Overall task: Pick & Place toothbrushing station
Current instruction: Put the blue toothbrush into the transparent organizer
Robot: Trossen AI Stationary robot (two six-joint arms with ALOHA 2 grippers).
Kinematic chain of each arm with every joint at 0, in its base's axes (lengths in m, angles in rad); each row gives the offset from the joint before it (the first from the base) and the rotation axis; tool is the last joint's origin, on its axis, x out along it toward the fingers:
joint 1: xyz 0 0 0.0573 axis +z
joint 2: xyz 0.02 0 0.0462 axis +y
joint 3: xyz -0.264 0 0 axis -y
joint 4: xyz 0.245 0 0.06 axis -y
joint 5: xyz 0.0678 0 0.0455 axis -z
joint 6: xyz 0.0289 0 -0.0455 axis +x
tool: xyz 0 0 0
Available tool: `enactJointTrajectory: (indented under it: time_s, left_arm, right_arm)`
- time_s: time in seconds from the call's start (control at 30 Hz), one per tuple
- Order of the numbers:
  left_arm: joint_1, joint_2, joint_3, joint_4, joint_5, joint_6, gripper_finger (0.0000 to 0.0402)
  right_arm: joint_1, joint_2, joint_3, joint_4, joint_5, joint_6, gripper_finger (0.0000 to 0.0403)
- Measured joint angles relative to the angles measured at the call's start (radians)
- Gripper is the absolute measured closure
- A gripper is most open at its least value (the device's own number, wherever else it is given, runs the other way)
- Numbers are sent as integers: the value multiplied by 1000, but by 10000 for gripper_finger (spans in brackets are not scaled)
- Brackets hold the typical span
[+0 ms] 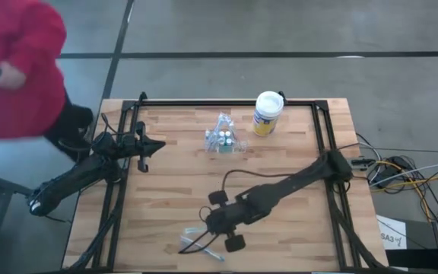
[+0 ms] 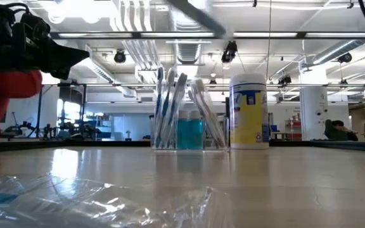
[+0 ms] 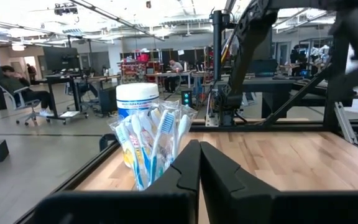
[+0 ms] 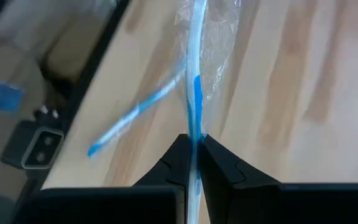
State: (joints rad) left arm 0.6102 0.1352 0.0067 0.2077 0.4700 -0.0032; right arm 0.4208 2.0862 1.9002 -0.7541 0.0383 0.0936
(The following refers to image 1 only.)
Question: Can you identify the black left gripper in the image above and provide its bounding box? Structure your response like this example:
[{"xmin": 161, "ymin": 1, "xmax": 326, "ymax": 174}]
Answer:
[{"xmin": 122, "ymin": 121, "xmax": 167, "ymax": 174}]

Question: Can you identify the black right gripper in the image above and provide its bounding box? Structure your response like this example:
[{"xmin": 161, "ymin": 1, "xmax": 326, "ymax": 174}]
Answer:
[{"xmin": 205, "ymin": 190, "xmax": 247, "ymax": 253}]

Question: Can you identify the clear acrylic organizer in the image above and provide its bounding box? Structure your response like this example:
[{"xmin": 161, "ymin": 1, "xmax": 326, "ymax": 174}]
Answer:
[{"xmin": 203, "ymin": 110, "xmax": 249, "ymax": 155}]

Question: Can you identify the orange white toothbrush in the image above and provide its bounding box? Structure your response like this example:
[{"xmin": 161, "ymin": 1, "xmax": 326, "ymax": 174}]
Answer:
[{"xmin": 224, "ymin": 112, "xmax": 241, "ymax": 144}]

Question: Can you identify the dark grey white toothbrush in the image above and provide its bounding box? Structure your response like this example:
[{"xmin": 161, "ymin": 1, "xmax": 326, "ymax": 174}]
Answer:
[{"xmin": 227, "ymin": 113, "xmax": 243, "ymax": 148}]

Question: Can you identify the yellow Lysol wipes canister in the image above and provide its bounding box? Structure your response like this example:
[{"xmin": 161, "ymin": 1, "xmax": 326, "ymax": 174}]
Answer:
[{"xmin": 252, "ymin": 91, "xmax": 284, "ymax": 138}]

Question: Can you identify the person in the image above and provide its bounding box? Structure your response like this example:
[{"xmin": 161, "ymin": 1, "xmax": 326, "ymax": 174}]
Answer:
[{"xmin": 0, "ymin": 0, "xmax": 95, "ymax": 163}]

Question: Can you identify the black floor stand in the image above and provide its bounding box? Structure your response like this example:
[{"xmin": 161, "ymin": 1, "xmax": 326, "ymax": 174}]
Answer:
[{"xmin": 0, "ymin": 166, "xmax": 38, "ymax": 201}]

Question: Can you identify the person's hand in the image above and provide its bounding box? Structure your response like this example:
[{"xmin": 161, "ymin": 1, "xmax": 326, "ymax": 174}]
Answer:
[{"xmin": 0, "ymin": 60, "xmax": 27, "ymax": 91}]

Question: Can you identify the white paper sign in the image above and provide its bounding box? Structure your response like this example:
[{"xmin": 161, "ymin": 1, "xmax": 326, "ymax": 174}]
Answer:
[{"xmin": 376, "ymin": 215, "xmax": 408, "ymax": 251}]

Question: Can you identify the black power adapter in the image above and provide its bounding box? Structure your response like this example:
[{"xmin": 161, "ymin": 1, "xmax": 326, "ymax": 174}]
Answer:
[{"xmin": 374, "ymin": 155, "xmax": 414, "ymax": 190}]

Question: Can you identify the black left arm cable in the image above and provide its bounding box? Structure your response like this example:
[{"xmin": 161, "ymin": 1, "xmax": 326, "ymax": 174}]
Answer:
[{"xmin": 100, "ymin": 113, "xmax": 129, "ymax": 139}]

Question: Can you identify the white cable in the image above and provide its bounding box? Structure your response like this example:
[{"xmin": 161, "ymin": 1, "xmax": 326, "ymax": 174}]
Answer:
[{"xmin": 369, "ymin": 162, "xmax": 438, "ymax": 187}]

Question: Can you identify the yellow cable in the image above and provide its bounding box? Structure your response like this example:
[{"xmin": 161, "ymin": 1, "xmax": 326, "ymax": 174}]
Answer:
[{"xmin": 370, "ymin": 159, "xmax": 438, "ymax": 248}]

